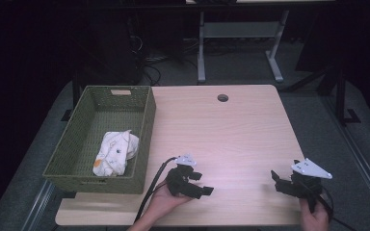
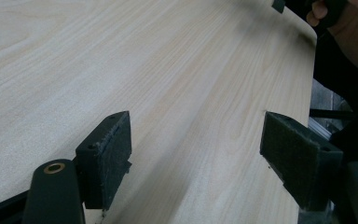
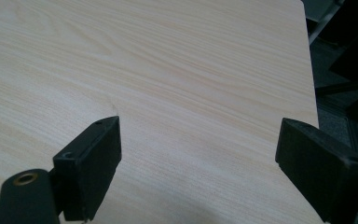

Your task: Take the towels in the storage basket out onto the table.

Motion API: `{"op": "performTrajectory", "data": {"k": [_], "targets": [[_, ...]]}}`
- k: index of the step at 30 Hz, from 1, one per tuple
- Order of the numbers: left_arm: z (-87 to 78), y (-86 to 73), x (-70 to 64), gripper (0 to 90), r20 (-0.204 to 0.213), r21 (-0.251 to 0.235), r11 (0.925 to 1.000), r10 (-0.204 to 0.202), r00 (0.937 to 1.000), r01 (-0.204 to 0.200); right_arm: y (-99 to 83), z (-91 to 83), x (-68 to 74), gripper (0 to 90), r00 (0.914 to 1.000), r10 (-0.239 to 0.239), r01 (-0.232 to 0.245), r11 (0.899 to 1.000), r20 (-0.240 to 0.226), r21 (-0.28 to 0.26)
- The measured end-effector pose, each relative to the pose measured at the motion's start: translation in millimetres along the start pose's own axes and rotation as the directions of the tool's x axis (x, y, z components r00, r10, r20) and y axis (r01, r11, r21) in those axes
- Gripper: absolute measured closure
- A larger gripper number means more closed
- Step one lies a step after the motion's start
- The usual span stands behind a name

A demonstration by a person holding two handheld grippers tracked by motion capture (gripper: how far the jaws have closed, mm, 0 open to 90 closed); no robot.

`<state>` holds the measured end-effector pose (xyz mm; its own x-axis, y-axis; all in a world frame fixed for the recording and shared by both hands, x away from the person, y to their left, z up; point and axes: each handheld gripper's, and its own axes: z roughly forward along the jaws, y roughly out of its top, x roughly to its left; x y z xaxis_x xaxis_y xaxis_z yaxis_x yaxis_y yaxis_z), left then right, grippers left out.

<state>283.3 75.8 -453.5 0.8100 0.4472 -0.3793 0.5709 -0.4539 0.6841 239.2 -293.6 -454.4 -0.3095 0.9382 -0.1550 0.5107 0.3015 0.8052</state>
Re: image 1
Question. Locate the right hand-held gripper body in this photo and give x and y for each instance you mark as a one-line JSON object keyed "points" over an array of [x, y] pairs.
{"points": [[306, 186]]}

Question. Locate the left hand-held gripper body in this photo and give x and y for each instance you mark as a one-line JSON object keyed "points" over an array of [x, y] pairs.
{"points": [[177, 181]]}

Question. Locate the person's left hand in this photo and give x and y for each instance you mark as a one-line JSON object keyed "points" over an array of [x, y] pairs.
{"points": [[163, 203]]}

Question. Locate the person's right hand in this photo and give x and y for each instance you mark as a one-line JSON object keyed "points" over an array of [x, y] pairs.
{"points": [[314, 219]]}

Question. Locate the white crumpled cloth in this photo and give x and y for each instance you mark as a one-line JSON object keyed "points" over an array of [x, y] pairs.
{"points": [[115, 154]]}

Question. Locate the black metal stand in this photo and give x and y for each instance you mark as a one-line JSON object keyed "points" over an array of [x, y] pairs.
{"points": [[75, 96], [342, 102]]}

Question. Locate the green woven basket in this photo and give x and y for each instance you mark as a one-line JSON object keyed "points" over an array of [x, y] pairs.
{"points": [[86, 128]]}

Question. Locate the dark computer tower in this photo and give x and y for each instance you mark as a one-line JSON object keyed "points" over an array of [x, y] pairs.
{"points": [[115, 51]]}

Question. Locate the metal floor rail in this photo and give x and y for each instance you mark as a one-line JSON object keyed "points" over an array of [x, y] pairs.
{"points": [[37, 208], [363, 166]]}

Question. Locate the grey metal desk frame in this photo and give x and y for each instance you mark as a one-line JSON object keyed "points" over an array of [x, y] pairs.
{"points": [[237, 30]]}

